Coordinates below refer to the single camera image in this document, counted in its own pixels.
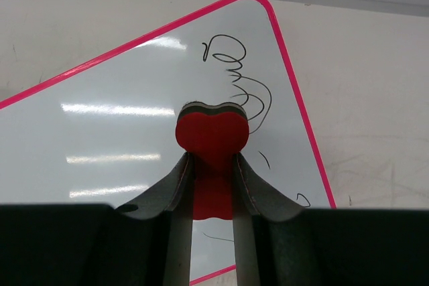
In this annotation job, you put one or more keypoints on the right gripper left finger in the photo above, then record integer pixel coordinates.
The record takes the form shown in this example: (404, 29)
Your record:
(160, 229)

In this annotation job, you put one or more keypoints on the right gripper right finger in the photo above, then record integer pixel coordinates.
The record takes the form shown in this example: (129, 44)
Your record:
(269, 241)

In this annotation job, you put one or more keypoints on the red whiteboard eraser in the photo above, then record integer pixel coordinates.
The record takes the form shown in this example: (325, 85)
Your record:
(213, 135)

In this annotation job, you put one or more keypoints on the pink framed whiteboard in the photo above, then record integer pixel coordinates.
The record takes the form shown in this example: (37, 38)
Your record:
(79, 145)

